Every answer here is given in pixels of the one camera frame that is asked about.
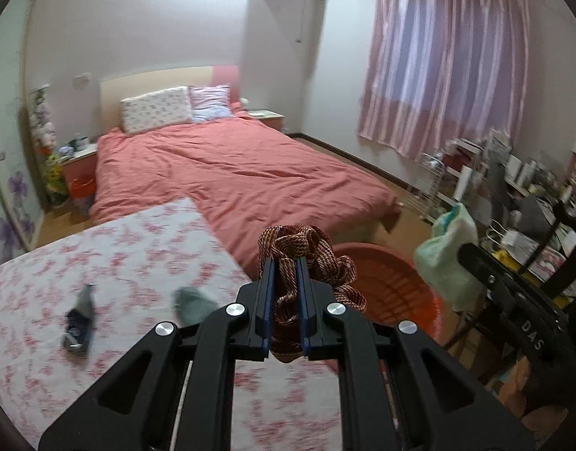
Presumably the light green towel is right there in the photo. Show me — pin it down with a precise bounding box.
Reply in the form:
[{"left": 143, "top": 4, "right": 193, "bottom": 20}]
[{"left": 413, "top": 203, "right": 482, "bottom": 312}]

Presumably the black chair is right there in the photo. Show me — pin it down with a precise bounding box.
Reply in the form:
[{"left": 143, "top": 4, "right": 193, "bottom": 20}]
[{"left": 444, "top": 201, "right": 576, "bottom": 384}]

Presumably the grey green sock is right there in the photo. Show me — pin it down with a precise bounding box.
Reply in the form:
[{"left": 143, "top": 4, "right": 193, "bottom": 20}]
[{"left": 174, "top": 287, "right": 219, "bottom": 327}]

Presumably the red plastic laundry basket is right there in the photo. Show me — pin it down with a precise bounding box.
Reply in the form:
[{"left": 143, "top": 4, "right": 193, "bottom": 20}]
[{"left": 334, "top": 242, "right": 445, "bottom": 342}]

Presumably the cluttered white shelf desk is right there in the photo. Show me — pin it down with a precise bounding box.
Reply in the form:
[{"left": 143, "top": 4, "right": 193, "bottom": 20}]
[{"left": 437, "top": 130, "right": 576, "bottom": 282}]

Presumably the coral red duvet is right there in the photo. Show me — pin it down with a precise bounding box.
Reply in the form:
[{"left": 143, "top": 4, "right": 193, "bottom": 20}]
[{"left": 90, "top": 112, "right": 401, "bottom": 277}]

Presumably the dark blue grey sock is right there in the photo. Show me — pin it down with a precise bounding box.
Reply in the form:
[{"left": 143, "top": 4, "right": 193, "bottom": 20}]
[{"left": 62, "top": 284, "right": 95, "bottom": 354}]

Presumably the pink floral tablecloth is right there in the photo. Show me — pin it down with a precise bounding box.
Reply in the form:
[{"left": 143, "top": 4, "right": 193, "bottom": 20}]
[{"left": 0, "top": 198, "right": 342, "bottom": 450}]

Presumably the right nightstand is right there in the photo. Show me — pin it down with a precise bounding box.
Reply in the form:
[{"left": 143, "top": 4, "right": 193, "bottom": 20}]
[{"left": 248, "top": 110, "right": 284, "bottom": 132}]

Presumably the red bin under nightstand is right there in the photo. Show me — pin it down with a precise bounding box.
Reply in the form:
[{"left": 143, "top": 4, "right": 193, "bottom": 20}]
[{"left": 69, "top": 176, "right": 96, "bottom": 217}]

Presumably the pink left nightstand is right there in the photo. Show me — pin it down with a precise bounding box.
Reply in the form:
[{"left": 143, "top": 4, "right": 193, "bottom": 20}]
[{"left": 62, "top": 144, "right": 97, "bottom": 190}]

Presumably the pink striped pillow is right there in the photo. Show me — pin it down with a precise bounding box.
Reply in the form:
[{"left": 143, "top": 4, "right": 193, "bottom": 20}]
[{"left": 189, "top": 85, "right": 232, "bottom": 123}]

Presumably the white floral pillow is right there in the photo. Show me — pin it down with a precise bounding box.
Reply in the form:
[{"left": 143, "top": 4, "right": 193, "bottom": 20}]
[{"left": 121, "top": 86, "right": 191, "bottom": 135}]

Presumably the glass floral wardrobe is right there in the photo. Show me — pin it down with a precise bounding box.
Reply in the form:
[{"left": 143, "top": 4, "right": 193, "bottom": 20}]
[{"left": 0, "top": 0, "right": 44, "bottom": 265}]

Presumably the cream pink headboard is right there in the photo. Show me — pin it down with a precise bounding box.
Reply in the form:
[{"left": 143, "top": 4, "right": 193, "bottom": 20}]
[{"left": 99, "top": 65, "right": 240, "bottom": 133}]

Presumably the pink striped curtain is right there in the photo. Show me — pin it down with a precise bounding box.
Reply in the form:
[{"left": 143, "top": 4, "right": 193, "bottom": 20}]
[{"left": 358, "top": 0, "right": 530, "bottom": 159}]

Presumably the white wire rack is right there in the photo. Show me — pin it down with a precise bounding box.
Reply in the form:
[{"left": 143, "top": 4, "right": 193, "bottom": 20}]
[{"left": 406, "top": 153, "right": 446, "bottom": 223}]

